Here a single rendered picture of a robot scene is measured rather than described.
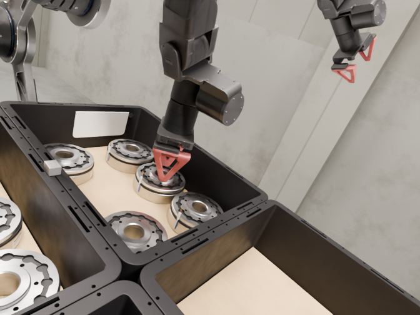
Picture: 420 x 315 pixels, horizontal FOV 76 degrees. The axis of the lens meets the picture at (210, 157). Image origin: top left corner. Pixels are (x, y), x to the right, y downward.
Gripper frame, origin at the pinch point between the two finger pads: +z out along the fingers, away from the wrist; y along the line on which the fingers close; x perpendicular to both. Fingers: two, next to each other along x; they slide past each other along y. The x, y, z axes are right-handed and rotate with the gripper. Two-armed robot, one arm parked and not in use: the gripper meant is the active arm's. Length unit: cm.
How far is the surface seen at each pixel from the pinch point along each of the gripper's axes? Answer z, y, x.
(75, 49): 41, 301, 122
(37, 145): -5.5, -12.0, 18.6
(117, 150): 1.6, 5.8, 10.6
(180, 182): 1.7, -0.6, -3.8
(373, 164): 11, 91, -126
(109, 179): 4.7, -1.0, 9.9
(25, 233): 4.5, -18.3, 16.6
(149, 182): 2.0, -2.9, 2.3
